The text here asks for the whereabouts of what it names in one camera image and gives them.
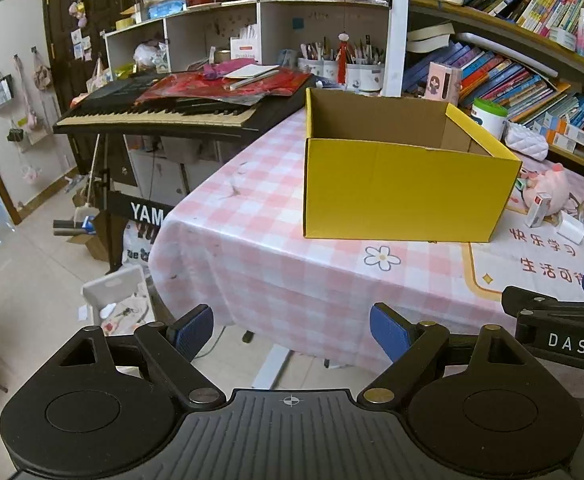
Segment wooden bookshelf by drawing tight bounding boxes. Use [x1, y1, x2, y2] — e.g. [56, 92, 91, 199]
[382, 0, 584, 173]

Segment white printed plastic bag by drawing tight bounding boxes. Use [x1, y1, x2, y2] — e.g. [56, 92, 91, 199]
[122, 220, 165, 269]

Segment yellow cardboard box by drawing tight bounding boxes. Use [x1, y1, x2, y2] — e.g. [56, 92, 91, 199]
[302, 87, 523, 243]

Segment pink plush pig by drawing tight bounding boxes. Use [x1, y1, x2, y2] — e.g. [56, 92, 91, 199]
[519, 165, 580, 216]

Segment red tassel ornament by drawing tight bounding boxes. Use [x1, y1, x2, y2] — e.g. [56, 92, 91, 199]
[336, 32, 351, 86]

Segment red glossy papers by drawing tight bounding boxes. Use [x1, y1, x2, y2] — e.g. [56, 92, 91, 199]
[134, 71, 313, 107]

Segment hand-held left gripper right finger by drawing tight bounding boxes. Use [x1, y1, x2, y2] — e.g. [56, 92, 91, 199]
[357, 302, 543, 410]

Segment white shelf unit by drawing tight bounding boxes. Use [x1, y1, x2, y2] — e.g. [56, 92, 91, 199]
[103, 0, 393, 97]

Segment pink humidifier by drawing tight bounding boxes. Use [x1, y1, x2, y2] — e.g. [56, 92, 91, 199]
[424, 61, 464, 107]

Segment white charger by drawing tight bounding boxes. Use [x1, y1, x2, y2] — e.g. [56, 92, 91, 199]
[556, 210, 584, 244]

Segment white pen cup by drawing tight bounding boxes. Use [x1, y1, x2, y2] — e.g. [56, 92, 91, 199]
[322, 42, 345, 84]
[346, 40, 385, 93]
[298, 42, 323, 82]

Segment white notebook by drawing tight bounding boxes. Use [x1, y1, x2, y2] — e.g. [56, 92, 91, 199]
[222, 63, 281, 82]

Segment pink hanging bag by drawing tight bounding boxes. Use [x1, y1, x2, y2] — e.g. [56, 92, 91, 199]
[13, 55, 41, 132]

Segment pink plush keychain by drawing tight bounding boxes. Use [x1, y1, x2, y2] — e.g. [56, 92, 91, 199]
[69, 0, 91, 29]

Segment black keyboard stand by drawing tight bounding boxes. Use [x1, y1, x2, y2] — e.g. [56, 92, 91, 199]
[89, 132, 173, 274]

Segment dark wooden door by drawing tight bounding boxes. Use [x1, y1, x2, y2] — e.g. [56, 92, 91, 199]
[42, 0, 144, 111]

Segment white quilted purse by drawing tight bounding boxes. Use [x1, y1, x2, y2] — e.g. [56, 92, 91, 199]
[502, 121, 550, 161]

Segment black electronic keyboard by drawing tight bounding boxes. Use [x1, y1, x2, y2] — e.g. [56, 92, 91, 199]
[52, 72, 319, 137]

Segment beige hanging bag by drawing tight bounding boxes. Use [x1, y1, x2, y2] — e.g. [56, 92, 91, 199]
[32, 50, 54, 91]

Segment row of leaning books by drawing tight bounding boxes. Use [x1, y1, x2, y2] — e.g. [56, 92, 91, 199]
[402, 42, 584, 153]

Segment red white small box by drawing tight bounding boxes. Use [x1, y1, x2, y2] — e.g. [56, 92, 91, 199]
[524, 192, 553, 229]

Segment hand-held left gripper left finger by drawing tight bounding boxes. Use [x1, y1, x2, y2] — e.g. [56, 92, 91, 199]
[47, 304, 227, 409]

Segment white jar green lid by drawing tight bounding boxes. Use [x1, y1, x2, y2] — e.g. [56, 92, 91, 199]
[470, 97, 509, 141]

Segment white paper gift bag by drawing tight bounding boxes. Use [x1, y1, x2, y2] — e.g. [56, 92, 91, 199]
[230, 25, 259, 62]

